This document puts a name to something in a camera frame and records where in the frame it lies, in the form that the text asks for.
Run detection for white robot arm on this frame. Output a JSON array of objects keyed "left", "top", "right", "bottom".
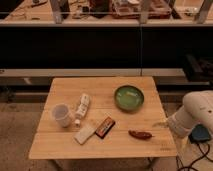
[{"left": 167, "top": 90, "right": 213, "bottom": 138}]

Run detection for green ceramic bowl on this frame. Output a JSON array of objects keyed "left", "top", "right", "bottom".
[{"left": 114, "top": 85, "right": 144, "bottom": 112}]

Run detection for white tube bottle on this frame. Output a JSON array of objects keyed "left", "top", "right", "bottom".
[{"left": 74, "top": 94, "right": 90, "bottom": 126}]

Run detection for dark orange candy bar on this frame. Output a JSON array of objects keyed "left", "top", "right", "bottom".
[{"left": 95, "top": 117, "right": 115, "bottom": 139}]

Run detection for clear plastic measuring cup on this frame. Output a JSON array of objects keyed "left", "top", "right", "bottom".
[{"left": 51, "top": 104, "right": 71, "bottom": 128}]

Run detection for white rectangular sponge block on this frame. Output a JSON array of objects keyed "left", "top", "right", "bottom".
[{"left": 74, "top": 124, "right": 95, "bottom": 145}]

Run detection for wooden folding table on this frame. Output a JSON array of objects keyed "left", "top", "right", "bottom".
[{"left": 29, "top": 77, "right": 177, "bottom": 159}]

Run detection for black box at right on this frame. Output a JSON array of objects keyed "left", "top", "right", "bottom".
[{"left": 182, "top": 54, "right": 213, "bottom": 82}]

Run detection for blue foot pedal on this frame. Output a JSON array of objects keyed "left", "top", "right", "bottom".
[{"left": 189, "top": 124, "right": 211, "bottom": 143}]

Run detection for long wooden workbench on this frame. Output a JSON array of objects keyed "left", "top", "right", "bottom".
[{"left": 0, "top": 0, "right": 213, "bottom": 27}]

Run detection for black floor cable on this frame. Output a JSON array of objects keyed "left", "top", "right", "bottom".
[{"left": 175, "top": 141, "right": 213, "bottom": 171}]

